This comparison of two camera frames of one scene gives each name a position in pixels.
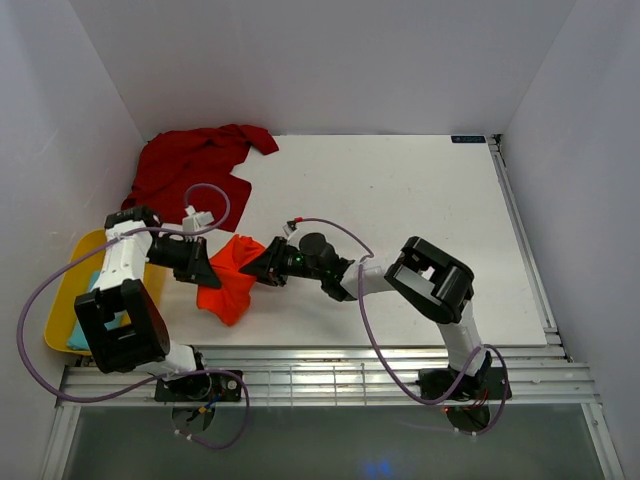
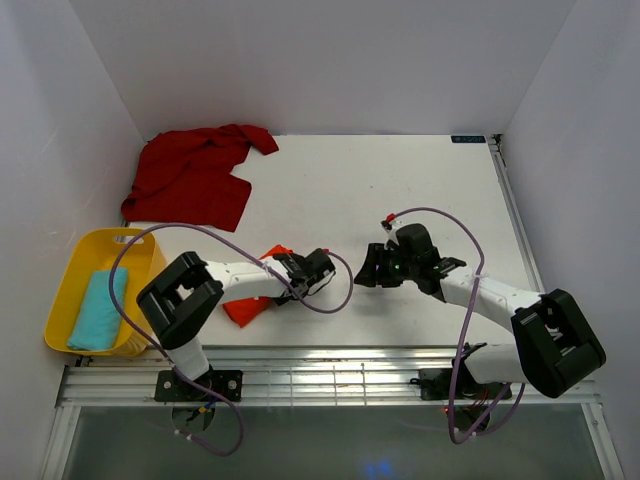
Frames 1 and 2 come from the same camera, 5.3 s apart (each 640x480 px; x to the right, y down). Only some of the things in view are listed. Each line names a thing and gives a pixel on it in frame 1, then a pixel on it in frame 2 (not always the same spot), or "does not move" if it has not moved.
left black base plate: [199, 388] does not move
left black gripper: [197, 268] to [282, 301]
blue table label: [467, 139] does not move
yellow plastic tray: [77, 281] does not move
